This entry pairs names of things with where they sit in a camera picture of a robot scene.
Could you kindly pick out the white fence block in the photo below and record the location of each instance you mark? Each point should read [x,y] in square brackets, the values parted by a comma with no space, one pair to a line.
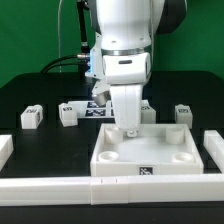
[214,144]
[6,149]

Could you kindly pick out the white right fence block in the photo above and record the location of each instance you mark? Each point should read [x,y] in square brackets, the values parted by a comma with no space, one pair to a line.
[214,144]

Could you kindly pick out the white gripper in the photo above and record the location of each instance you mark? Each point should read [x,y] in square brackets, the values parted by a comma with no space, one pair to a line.
[126,76]

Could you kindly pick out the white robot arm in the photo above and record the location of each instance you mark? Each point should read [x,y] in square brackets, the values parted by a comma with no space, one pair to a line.
[128,27]

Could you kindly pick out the white sheet with markers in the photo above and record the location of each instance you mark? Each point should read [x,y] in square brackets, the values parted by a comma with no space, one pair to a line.
[89,109]

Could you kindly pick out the white left fence block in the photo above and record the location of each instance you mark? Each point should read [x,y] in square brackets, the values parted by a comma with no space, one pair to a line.
[6,149]

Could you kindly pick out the white square table top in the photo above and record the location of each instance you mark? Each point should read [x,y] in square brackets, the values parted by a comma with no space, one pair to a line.
[158,149]

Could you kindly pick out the white front fence rail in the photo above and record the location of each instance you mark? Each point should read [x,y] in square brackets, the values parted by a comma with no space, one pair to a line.
[111,190]

